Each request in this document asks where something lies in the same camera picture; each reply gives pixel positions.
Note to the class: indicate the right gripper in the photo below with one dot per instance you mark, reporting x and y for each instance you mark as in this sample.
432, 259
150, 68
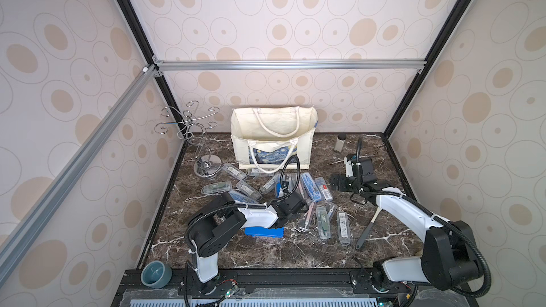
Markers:
354, 181

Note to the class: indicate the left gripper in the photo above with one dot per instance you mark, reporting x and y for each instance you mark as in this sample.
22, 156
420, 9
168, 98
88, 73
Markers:
276, 204

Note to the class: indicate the green compass clear case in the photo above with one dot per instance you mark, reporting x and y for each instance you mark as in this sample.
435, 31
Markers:
323, 223

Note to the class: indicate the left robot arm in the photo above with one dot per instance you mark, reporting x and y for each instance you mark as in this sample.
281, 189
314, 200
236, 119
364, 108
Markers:
210, 229

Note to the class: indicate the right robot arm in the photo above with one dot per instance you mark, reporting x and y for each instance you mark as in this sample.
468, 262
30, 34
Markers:
450, 258

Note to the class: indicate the pink compass clear case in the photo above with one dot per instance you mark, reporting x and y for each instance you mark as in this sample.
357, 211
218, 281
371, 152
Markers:
305, 222

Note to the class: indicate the blue compass case flat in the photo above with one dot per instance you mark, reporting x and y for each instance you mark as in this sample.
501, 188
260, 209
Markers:
264, 232

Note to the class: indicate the blue compass clear case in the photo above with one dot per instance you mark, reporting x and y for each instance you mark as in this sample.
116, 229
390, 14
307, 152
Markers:
312, 189

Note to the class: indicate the clear compass case right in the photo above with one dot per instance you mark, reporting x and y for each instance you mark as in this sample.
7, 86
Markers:
344, 229

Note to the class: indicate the cream canvas tote bag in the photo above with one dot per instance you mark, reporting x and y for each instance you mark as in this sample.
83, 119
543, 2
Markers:
265, 138

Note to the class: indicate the red label clear case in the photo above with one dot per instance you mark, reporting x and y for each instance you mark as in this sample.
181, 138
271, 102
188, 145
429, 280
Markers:
322, 186

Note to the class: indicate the small grey cylinder bottle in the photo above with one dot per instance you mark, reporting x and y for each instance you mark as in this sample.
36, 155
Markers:
340, 141

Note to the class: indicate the green clear case left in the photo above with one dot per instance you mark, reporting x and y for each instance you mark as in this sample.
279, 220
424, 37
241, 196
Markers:
216, 188

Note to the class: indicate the clear case near rack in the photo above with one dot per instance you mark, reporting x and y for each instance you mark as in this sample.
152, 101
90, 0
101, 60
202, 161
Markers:
234, 172

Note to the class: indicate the silver aluminium crossbar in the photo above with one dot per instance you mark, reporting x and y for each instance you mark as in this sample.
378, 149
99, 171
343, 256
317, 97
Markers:
380, 64

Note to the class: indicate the chrome wire cup rack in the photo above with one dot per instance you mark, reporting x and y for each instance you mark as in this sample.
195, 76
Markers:
193, 130

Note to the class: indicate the silver aluminium left rail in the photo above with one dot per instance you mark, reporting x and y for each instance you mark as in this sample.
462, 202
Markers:
43, 210

